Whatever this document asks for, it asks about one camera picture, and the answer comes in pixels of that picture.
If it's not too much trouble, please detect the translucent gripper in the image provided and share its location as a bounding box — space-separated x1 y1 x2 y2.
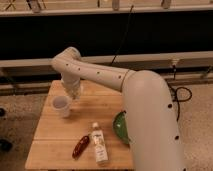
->
61 80 81 98

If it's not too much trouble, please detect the white sponge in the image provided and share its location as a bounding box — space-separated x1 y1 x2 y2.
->
70 90 80 99

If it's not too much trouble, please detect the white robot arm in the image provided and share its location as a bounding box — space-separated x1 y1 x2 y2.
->
51 47 186 171

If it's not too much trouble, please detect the clear plastic bottle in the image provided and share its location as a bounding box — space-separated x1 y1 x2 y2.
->
91 122 108 165

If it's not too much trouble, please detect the wooden folding table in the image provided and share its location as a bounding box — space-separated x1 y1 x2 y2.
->
25 80 133 171

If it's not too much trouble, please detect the red brown pepper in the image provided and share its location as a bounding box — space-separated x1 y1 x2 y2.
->
72 135 90 159

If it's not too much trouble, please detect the green bowl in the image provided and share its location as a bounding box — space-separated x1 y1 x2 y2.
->
113 111 129 145

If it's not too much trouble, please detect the black hanging cable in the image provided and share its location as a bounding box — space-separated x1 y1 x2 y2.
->
109 4 135 66

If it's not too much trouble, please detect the black floor cable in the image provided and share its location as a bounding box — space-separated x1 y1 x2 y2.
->
166 83 193 122

